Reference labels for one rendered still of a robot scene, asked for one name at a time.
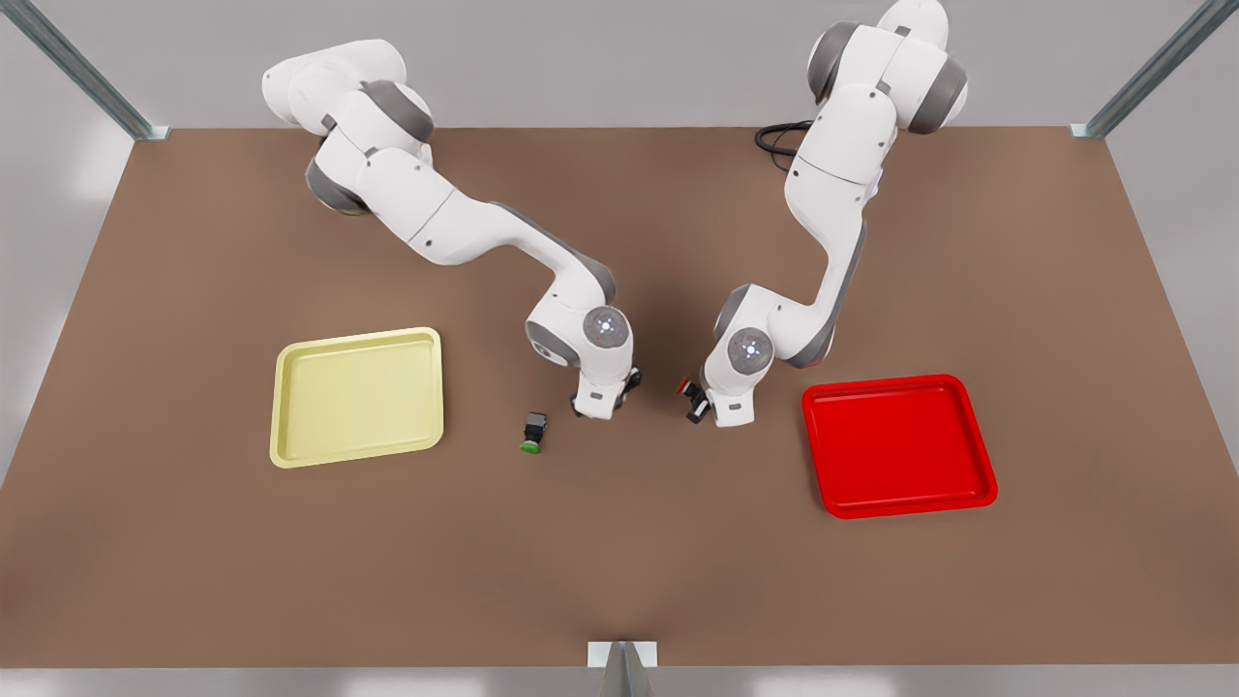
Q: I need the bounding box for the red tray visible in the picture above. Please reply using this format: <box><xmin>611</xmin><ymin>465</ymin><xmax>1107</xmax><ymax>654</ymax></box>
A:
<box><xmin>801</xmin><ymin>374</ymin><xmax>999</xmax><ymax>521</ymax></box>

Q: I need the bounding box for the pale yellow tray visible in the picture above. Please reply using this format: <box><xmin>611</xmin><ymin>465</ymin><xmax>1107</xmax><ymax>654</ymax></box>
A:
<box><xmin>269</xmin><ymin>327</ymin><xmax>445</xmax><ymax>470</ymax></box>

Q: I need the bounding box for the silver frame post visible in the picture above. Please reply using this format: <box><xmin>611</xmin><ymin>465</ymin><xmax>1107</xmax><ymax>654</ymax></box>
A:
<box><xmin>0</xmin><ymin>0</ymin><xmax>171</xmax><ymax>142</ymax></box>
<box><xmin>1069</xmin><ymin>0</ymin><xmax>1239</xmax><ymax>139</ymax></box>
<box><xmin>587</xmin><ymin>640</ymin><xmax>659</xmax><ymax>697</ymax></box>

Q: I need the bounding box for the black cable loop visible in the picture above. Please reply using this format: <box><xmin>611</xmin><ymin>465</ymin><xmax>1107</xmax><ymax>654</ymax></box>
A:
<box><xmin>754</xmin><ymin>120</ymin><xmax>815</xmax><ymax>174</ymax></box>

